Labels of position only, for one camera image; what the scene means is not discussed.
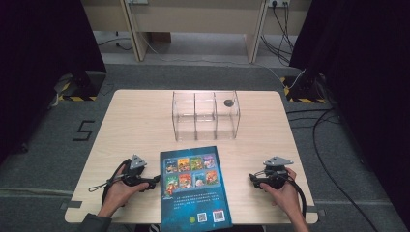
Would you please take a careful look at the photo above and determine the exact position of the white wall power socket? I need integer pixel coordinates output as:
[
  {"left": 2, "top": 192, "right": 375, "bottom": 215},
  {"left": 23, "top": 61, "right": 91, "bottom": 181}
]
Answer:
[{"left": 268, "top": 0, "right": 291, "bottom": 9}]

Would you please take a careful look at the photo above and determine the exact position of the black floor cable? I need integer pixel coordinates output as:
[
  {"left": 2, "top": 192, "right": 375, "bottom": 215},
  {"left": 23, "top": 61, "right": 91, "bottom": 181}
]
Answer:
[{"left": 285, "top": 107, "right": 381, "bottom": 232}]

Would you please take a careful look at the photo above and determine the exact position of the blue picture book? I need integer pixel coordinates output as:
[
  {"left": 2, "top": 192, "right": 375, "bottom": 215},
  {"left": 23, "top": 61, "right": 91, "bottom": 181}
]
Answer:
[{"left": 160, "top": 145, "right": 234, "bottom": 232}]

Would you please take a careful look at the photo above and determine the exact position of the person's right hand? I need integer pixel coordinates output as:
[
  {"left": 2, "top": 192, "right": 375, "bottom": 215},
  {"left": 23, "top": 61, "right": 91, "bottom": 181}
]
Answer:
[{"left": 259, "top": 166, "right": 307, "bottom": 224}]

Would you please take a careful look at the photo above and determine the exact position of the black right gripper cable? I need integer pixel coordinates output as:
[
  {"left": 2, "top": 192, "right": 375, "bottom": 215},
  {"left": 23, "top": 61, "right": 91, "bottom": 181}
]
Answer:
[{"left": 285, "top": 173, "right": 308, "bottom": 218}]

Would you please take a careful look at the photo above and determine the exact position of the black stand base striped tape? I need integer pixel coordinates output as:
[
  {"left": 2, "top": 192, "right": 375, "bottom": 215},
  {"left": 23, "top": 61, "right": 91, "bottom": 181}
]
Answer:
[
  {"left": 279, "top": 74, "right": 327, "bottom": 104},
  {"left": 57, "top": 71, "right": 107, "bottom": 102}
]

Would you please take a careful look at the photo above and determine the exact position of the person's left hand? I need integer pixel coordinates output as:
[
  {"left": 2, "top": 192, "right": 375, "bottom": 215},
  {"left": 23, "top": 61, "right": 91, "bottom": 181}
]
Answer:
[{"left": 97, "top": 164, "right": 151, "bottom": 218}]

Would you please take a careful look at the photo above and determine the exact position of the beige wooden desk frame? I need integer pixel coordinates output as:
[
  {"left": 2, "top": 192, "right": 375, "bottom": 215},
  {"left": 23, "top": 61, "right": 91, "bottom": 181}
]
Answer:
[{"left": 80, "top": 0, "right": 313, "bottom": 64}]

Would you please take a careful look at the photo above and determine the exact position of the grey tape strip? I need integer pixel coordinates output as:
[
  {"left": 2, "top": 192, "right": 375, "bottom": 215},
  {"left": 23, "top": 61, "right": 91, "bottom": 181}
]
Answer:
[
  {"left": 59, "top": 200, "right": 83, "bottom": 211},
  {"left": 306, "top": 205, "right": 327, "bottom": 217}
]

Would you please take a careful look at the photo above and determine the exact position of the white floor cable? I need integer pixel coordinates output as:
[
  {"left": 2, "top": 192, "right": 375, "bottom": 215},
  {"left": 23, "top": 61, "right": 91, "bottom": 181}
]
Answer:
[{"left": 134, "top": 28, "right": 307, "bottom": 90}]

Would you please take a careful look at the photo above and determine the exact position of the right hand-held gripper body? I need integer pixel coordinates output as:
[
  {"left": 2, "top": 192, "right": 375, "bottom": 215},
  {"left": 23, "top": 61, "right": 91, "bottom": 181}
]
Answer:
[{"left": 257, "top": 156, "right": 295, "bottom": 190}]

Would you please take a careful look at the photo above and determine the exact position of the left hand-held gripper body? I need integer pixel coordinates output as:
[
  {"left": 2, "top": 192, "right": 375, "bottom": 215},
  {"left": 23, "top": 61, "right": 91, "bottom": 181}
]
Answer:
[{"left": 121, "top": 154, "right": 153, "bottom": 188}]

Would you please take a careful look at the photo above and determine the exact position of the clear acrylic divided organizer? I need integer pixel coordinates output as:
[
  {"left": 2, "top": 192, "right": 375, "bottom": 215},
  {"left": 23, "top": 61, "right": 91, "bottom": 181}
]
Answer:
[{"left": 171, "top": 89, "right": 242, "bottom": 142}]

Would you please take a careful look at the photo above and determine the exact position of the bundle of black cables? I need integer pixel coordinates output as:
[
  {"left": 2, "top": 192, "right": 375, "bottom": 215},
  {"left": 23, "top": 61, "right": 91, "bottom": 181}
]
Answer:
[{"left": 260, "top": 2, "right": 296, "bottom": 66}]

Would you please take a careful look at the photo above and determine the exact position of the black curtain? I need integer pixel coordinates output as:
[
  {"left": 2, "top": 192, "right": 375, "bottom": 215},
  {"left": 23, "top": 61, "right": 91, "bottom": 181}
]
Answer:
[
  {"left": 0, "top": 0, "right": 107, "bottom": 165},
  {"left": 289, "top": 0, "right": 410, "bottom": 220}
]

